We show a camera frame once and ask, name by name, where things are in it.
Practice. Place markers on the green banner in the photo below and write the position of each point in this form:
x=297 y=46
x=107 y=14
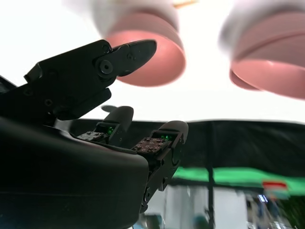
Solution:
x=238 y=176

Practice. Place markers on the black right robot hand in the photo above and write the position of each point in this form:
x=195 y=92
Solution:
x=59 y=167

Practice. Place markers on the black vertical pole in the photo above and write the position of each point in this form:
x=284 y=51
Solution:
x=210 y=202

